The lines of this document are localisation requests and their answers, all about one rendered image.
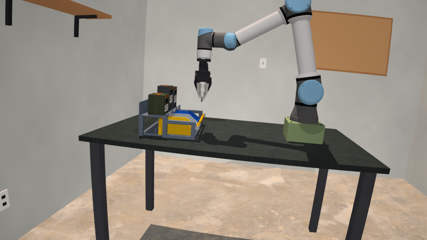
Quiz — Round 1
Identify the grey metal shelf rack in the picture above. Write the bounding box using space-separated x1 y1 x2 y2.
139 99 205 140

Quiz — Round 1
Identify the yellow open bin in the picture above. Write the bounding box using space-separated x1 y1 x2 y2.
158 116 191 136

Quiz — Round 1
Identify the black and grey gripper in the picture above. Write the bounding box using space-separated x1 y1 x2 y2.
194 58 212 102

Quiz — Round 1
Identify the blue bin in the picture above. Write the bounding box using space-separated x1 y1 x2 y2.
174 110 200 122

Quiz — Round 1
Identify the olive green storage case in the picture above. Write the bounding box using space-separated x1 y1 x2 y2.
148 93 169 115

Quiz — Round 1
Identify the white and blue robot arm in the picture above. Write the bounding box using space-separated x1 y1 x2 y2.
196 0 324 124

